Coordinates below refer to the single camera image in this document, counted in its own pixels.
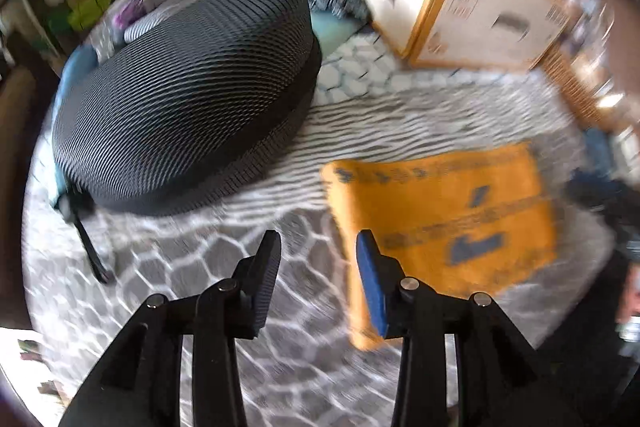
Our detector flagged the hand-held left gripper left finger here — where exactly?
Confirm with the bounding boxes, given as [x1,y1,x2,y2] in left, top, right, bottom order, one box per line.
[59,229,283,427]

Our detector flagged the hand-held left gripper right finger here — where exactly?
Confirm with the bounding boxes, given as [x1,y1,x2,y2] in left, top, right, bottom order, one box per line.
[355,229,583,427]

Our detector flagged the orange padded envelope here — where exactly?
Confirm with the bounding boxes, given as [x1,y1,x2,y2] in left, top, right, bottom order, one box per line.
[320,142,560,353]

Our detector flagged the brown wicker basket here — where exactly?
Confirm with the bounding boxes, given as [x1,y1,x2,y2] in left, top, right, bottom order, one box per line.
[540,42,626,132]

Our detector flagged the brown armchair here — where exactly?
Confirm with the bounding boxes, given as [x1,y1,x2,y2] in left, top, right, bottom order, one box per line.
[590,0,640,108]

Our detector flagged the black mesh hard case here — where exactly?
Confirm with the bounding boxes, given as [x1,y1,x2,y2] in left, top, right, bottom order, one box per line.
[51,0,323,285]

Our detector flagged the white printed paper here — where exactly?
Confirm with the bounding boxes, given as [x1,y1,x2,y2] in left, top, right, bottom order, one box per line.
[0,327,71,408]

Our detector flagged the teal book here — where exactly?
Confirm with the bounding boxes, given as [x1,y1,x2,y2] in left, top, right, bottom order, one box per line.
[280,0,373,55]

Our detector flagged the grey and white striped cloth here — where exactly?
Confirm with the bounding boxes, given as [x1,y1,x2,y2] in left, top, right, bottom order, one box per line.
[122,14,171,45]

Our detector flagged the dark wooden chair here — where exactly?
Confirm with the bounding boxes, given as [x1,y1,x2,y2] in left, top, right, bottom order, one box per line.
[0,62,51,328]

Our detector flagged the blue cloth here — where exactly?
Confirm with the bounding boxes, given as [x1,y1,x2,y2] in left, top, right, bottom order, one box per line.
[50,44,101,208]

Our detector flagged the purple small item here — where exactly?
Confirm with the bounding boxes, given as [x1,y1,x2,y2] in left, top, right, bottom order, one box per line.
[111,0,146,32]

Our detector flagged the green bags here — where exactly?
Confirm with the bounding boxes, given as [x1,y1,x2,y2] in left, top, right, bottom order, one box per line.
[67,0,113,30]

